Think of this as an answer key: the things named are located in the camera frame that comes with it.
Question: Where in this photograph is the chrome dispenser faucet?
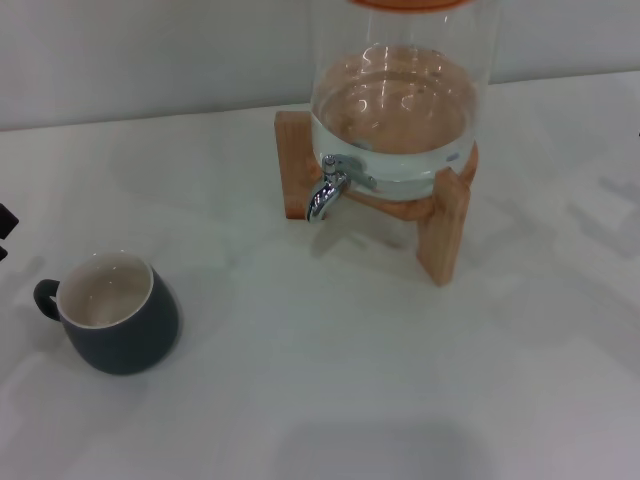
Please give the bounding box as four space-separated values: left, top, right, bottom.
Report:
305 154 379 224

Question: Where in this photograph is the wooden dispenser stand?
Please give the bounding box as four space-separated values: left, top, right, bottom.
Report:
274 109 480 289

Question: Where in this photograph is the glass water dispenser jar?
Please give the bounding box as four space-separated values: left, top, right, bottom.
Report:
308 0 501 195

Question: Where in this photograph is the dark grey ceramic cup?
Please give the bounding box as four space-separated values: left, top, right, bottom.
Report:
33 251 181 375

